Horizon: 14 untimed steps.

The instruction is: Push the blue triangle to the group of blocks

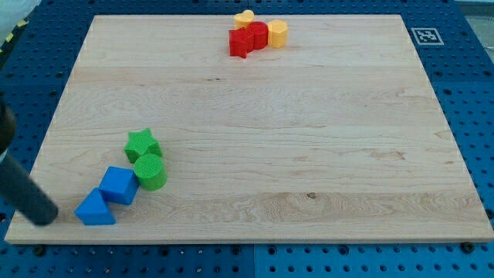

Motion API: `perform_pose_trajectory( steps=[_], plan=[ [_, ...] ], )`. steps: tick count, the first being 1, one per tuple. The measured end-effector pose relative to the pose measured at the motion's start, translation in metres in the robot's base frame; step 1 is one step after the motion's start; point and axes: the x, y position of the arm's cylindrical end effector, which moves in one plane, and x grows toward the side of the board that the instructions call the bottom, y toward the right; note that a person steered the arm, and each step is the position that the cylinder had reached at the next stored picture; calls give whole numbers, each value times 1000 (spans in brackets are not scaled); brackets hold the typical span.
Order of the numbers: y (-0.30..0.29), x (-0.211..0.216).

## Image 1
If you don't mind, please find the yellow heart block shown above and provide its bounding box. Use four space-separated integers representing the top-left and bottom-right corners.
234 9 255 29

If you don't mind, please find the blue triangle block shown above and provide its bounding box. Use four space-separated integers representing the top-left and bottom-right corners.
74 188 116 225

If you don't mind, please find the green star block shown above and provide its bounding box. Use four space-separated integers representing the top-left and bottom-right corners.
123 128 163 164

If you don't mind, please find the yellow hexagon block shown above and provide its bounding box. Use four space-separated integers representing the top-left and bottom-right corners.
267 19 289 48

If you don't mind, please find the white fiducial marker tag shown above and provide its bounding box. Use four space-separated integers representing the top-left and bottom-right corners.
411 27 444 46

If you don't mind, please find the green cylinder block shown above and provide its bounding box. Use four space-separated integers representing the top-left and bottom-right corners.
134 154 167 191

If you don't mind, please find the blue cube block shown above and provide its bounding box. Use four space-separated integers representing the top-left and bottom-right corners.
99 166 139 205

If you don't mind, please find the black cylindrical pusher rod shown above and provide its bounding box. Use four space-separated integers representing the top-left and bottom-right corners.
1 152 59 226

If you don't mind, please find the red cylinder block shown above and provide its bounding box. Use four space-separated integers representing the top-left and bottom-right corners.
248 22 269 50

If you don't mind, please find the red star block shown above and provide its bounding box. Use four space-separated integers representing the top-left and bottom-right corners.
228 28 254 59

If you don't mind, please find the wooden board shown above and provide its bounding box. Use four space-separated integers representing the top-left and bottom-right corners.
5 15 493 245

